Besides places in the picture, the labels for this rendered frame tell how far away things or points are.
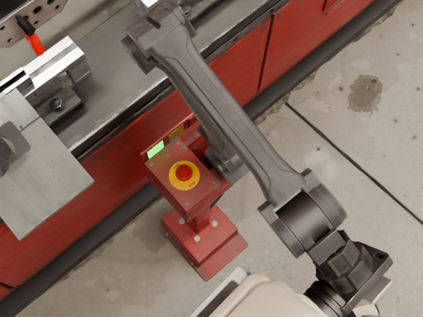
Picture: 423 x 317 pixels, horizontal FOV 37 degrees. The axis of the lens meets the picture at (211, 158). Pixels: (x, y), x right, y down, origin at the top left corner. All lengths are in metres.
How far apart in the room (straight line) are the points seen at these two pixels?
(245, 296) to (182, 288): 1.33
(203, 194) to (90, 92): 0.35
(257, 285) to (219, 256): 1.34
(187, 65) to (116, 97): 0.53
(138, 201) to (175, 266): 0.26
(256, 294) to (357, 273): 0.20
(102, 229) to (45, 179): 0.96
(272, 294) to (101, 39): 0.86
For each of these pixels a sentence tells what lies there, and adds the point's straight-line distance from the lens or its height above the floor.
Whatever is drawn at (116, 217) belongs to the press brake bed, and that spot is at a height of 0.05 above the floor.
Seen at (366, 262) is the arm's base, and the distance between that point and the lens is 1.01.
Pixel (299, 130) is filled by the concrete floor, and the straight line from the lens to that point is 2.38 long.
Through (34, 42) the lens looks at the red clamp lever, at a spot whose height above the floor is 1.20.
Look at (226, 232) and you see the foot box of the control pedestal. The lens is 2.12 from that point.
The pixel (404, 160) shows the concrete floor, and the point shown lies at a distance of 2.43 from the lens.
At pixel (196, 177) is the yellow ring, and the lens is 1.48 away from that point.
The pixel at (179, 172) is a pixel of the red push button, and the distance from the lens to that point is 1.45.
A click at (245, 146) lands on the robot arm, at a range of 0.94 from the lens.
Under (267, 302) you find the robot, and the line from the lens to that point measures 0.85.
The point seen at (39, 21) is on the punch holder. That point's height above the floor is 1.19.
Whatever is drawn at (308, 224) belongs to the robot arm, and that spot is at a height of 1.27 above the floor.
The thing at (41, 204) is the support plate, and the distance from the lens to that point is 1.27.
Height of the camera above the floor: 2.19
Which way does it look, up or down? 71 degrees down
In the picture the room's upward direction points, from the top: 2 degrees clockwise
